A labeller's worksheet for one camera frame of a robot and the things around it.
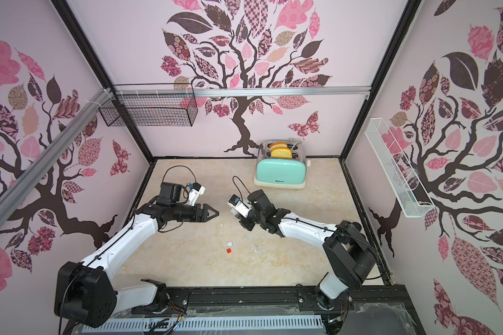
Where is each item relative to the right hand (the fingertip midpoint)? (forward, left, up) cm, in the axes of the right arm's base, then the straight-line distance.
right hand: (239, 214), depth 85 cm
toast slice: (+28, -19, +8) cm, 35 cm away
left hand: (-4, +11, +4) cm, 12 cm away
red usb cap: (-12, +5, -10) cm, 16 cm away
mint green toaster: (+23, -19, +6) cm, 31 cm away
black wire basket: (+83, +62, +3) cm, 104 cm away
